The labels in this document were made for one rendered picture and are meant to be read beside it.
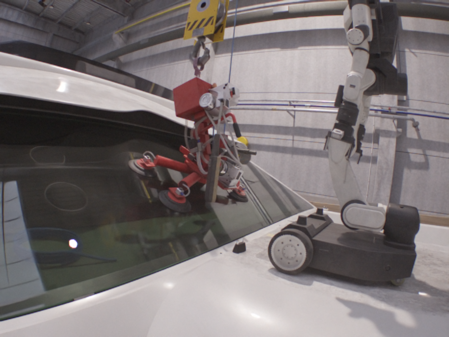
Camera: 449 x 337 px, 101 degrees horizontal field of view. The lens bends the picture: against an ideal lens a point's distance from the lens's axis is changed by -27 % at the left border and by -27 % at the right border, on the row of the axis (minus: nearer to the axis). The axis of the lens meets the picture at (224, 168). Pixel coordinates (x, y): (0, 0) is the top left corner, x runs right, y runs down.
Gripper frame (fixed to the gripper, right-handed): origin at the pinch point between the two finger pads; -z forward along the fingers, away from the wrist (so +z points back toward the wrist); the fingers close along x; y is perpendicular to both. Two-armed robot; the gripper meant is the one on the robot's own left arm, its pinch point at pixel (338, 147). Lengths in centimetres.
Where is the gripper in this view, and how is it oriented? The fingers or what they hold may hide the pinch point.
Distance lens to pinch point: 109.7
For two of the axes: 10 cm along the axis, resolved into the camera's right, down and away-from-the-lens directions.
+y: -5.7, -0.4, -8.2
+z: 2.8, -9.5, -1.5
